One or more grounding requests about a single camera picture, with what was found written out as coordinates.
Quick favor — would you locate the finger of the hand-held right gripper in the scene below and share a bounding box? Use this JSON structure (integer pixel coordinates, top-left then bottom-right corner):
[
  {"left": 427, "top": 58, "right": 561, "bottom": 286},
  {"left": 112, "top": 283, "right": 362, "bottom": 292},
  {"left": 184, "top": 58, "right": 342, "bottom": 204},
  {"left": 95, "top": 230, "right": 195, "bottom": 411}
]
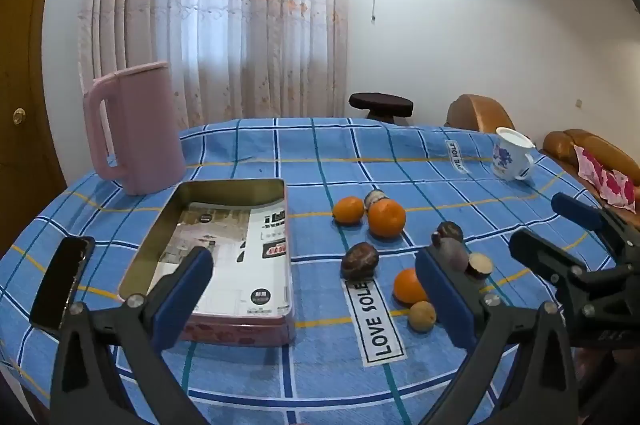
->
[
  {"left": 509, "top": 229, "right": 603, "bottom": 301},
  {"left": 551, "top": 193, "right": 640, "bottom": 258}
]

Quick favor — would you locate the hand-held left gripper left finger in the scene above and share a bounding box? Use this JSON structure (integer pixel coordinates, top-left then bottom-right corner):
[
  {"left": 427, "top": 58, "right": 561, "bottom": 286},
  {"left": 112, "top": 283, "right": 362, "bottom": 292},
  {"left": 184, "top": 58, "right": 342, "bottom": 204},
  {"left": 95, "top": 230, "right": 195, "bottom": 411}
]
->
[{"left": 48, "top": 246, "right": 216, "bottom": 425}]

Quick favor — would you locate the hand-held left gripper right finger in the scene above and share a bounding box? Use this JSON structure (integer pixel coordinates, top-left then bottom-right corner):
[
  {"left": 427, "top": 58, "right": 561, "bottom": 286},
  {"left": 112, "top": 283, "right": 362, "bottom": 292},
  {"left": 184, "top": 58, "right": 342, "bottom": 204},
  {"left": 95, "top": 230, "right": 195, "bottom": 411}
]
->
[{"left": 415, "top": 246, "right": 581, "bottom": 425}]

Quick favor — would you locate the brown kiwi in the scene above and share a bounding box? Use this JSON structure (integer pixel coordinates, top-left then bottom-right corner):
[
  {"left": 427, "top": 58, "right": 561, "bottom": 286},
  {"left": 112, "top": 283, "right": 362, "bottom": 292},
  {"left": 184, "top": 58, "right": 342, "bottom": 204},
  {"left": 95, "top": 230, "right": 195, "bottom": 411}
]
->
[{"left": 408, "top": 301, "right": 437, "bottom": 333}]

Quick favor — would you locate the medium orange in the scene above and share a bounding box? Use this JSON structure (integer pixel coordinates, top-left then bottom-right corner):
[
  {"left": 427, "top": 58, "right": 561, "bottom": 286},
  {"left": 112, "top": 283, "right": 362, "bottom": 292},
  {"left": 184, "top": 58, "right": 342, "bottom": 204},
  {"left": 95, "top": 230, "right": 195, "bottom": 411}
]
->
[{"left": 393, "top": 268, "right": 430, "bottom": 305}]

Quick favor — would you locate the smooth purple passion fruit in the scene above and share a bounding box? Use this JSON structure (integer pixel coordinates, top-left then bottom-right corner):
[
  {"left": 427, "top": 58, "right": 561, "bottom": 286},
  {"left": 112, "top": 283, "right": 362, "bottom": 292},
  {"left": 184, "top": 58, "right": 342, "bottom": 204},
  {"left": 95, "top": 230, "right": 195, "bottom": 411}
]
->
[{"left": 440, "top": 237, "right": 470, "bottom": 273}]

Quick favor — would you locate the rectangular metal tin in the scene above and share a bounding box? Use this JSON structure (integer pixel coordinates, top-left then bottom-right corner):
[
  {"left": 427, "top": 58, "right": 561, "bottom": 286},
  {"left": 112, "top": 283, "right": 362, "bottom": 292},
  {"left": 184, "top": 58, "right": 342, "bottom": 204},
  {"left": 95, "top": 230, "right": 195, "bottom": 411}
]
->
[{"left": 118, "top": 179, "right": 297, "bottom": 347}]

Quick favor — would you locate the dark wrinkled passion fruit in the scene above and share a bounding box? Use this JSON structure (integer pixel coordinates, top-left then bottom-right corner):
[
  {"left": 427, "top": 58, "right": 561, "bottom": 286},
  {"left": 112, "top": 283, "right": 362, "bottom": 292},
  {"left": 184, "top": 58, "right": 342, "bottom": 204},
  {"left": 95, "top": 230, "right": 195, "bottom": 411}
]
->
[
  {"left": 431, "top": 221, "right": 464, "bottom": 248},
  {"left": 341, "top": 242, "right": 379, "bottom": 280}
]

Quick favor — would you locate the large orange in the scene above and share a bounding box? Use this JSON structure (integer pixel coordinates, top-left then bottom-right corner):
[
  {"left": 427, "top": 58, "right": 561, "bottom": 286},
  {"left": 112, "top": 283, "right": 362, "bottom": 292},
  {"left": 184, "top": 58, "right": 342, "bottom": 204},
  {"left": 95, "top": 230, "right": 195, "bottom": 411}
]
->
[{"left": 367, "top": 200, "right": 407, "bottom": 239}]

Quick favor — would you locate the pink floral cloth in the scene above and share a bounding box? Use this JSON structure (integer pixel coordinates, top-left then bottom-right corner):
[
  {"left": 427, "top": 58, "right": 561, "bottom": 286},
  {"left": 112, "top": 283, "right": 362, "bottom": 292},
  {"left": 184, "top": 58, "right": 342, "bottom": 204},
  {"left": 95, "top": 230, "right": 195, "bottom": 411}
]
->
[{"left": 572, "top": 145, "right": 638, "bottom": 210}]

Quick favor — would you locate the purple fruit with pale face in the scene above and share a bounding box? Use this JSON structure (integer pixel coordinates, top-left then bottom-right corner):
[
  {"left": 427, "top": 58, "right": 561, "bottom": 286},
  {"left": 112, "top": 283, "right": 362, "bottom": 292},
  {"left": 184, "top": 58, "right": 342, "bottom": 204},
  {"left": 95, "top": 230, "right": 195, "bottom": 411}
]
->
[{"left": 466, "top": 253, "right": 493, "bottom": 281}]

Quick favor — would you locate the brown leather sofa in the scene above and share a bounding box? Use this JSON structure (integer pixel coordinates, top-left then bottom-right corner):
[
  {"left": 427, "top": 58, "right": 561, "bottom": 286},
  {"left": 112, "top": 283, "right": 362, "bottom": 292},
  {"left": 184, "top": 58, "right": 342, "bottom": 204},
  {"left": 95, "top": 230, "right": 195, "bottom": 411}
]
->
[{"left": 542, "top": 129, "right": 640, "bottom": 206}]

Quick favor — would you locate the white floral mug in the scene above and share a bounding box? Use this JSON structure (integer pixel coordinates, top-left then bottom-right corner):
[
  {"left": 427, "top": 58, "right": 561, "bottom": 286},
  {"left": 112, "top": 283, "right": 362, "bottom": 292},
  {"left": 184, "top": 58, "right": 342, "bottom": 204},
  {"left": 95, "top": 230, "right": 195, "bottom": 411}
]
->
[{"left": 490, "top": 127, "right": 537, "bottom": 182}]

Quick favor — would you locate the printed paper sheet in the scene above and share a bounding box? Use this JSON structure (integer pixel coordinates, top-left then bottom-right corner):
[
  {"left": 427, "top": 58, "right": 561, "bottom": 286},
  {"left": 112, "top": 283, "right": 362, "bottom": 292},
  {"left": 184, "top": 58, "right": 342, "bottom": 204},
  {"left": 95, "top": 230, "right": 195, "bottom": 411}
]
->
[{"left": 150, "top": 202, "right": 293, "bottom": 318}]

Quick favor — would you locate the black smartphone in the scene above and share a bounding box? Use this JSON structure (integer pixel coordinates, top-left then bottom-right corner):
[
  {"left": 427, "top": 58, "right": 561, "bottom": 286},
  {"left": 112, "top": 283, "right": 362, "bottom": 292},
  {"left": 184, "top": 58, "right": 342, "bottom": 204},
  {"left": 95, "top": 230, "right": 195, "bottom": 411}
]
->
[{"left": 29, "top": 236, "right": 96, "bottom": 331}]

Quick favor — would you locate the small orange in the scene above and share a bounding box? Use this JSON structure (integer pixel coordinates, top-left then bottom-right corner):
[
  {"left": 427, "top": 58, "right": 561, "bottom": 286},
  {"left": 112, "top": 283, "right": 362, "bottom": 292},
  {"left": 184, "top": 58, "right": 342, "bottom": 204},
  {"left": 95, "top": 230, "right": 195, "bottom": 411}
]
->
[{"left": 332, "top": 196, "right": 366, "bottom": 226}]

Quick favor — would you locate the pink plastic jug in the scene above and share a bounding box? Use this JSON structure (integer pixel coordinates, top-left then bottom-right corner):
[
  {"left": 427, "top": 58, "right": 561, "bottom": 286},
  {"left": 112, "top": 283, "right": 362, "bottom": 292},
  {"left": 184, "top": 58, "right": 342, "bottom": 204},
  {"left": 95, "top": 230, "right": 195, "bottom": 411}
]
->
[{"left": 82, "top": 61, "right": 187, "bottom": 196}]

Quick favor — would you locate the blue plaid tablecloth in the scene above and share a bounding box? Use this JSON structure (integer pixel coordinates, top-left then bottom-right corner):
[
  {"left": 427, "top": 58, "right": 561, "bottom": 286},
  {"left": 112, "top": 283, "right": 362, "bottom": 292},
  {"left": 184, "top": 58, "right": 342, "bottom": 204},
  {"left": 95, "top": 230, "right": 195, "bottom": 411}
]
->
[{"left": 0, "top": 117, "right": 618, "bottom": 425}]

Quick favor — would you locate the dark round stool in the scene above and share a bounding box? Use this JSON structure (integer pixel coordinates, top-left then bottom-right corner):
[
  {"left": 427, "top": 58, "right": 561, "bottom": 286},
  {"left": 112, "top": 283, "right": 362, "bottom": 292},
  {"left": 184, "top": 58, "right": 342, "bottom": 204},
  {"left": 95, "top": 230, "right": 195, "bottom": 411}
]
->
[{"left": 348, "top": 93, "right": 415, "bottom": 126}]

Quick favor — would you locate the wooden door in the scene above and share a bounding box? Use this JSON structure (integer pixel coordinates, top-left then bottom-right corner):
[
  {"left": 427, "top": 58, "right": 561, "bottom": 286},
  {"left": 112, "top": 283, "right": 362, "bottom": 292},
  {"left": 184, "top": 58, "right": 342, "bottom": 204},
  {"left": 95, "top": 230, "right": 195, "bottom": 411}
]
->
[{"left": 0, "top": 0, "right": 76, "bottom": 256}]

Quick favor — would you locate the sheer floral curtain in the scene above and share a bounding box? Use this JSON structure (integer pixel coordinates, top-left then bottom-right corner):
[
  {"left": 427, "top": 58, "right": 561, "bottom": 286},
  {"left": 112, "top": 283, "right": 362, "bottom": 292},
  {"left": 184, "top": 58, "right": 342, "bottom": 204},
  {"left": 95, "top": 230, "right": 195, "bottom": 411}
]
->
[{"left": 77, "top": 0, "right": 351, "bottom": 128}]

